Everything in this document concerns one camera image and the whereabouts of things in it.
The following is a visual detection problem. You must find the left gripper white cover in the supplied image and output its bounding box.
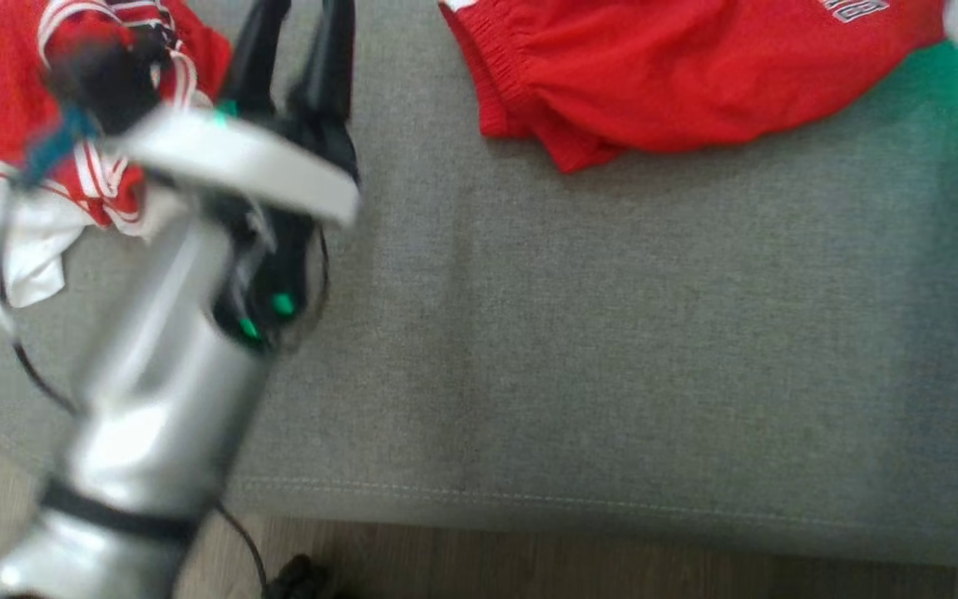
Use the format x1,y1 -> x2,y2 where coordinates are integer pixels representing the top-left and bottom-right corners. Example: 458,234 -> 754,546
113,0 -> 361,352

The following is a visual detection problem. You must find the red white basketball jersey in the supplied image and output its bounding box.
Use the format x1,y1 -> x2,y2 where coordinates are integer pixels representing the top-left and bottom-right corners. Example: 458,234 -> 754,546
0,0 -> 235,346

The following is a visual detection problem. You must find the red shorts white stripe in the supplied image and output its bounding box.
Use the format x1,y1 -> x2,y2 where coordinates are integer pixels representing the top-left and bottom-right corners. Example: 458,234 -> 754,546
437,0 -> 950,174

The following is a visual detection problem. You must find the large grey sofa chaise cushion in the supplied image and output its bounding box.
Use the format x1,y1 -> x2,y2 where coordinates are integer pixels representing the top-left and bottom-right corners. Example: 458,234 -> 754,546
0,0 -> 958,571

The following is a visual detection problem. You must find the black plug on floor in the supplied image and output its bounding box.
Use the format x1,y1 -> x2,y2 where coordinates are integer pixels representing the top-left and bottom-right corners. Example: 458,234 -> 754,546
263,553 -> 340,599

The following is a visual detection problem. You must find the left arm cable blue plug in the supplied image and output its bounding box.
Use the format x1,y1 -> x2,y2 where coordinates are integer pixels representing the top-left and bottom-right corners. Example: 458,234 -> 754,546
0,108 -> 272,599

